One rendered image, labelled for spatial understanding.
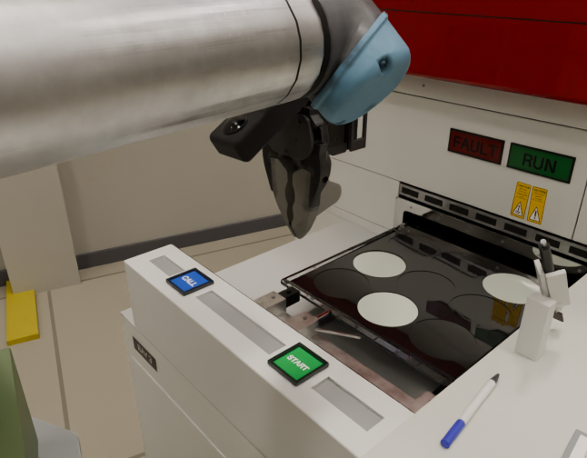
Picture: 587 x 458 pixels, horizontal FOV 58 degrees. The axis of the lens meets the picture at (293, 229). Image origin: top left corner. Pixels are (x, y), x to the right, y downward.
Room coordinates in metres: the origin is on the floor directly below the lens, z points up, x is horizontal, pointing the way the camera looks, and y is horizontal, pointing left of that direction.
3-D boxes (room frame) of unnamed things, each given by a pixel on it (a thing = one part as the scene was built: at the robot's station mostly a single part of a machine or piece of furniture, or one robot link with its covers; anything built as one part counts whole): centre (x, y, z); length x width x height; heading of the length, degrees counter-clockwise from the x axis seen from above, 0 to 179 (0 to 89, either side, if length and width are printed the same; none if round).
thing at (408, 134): (1.10, -0.28, 1.02); 0.81 x 0.03 x 0.40; 41
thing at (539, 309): (0.56, -0.32, 1.03); 0.06 x 0.04 x 0.13; 131
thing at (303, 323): (0.68, 0.00, 0.89); 0.08 x 0.03 x 0.03; 131
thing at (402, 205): (0.96, -0.39, 0.89); 0.44 x 0.02 x 0.10; 41
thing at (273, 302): (0.74, 0.05, 0.89); 0.08 x 0.03 x 0.03; 131
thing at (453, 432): (0.45, -0.20, 0.97); 0.14 x 0.01 x 0.01; 139
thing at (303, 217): (0.53, -0.03, 1.19); 0.06 x 0.03 x 0.09; 131
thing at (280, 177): (0.55, -0.01, 1.19); 0.06 x 0.03 x 0.09; 131
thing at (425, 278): (0.81, -0.24, 0.90); 0.34 x 0.34 x 0.01; 42
